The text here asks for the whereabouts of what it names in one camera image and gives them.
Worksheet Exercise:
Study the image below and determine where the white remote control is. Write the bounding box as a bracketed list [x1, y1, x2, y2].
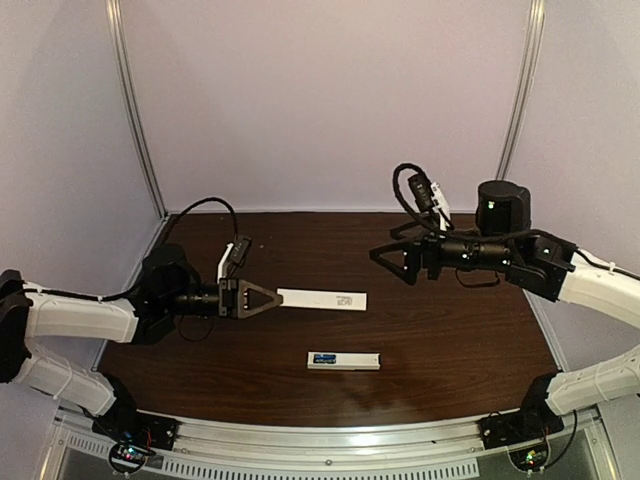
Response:
[307, 352, 381, 371]

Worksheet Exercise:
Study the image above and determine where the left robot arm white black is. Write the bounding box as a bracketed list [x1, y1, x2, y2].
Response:
[1, 244, 283, 418]

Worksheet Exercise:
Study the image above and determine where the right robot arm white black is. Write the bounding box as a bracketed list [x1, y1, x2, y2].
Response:
[369, 174, 639, 327]

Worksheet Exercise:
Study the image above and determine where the right black braided cable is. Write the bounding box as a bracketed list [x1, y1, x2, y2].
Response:
[392, 162, 640, 281]

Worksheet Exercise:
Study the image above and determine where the black braided cable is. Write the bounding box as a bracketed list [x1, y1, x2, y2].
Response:
[392, 162, 640, 281]
[19, 197, 240, 304]

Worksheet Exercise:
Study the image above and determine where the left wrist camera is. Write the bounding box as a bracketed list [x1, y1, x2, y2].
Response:
[216, 236, 252, 281]

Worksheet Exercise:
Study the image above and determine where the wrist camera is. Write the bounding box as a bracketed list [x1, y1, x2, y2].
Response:
[408, 173, 454, 230]
[216, 236, 252, 281]

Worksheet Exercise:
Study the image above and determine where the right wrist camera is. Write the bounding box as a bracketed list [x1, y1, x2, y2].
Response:
[408, 173, 454, 230]

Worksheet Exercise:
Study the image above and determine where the left black braided cable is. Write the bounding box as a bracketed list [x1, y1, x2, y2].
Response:
[19, 197, 240, 304]

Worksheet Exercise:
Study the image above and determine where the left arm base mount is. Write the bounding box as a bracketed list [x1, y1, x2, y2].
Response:
[86, 410, 179, 477]

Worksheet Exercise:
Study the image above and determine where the front aluminium rail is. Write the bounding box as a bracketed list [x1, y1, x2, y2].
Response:
[49, 394, 616, 480]

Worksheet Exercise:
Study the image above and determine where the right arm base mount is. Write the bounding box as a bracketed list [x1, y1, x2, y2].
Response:
[477, 410, 564, 475]

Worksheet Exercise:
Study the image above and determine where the right aluminium frame post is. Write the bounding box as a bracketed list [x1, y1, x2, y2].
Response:
[495, 0, 546, 180]

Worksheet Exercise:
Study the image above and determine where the aluminium frame post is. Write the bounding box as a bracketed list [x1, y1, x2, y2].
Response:
[105, 0, 167, 219]
[495, 0, 546, 180]

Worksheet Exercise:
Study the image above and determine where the left aluminium frame post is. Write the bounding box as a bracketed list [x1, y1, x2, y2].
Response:
[105, 0, 167, 219]

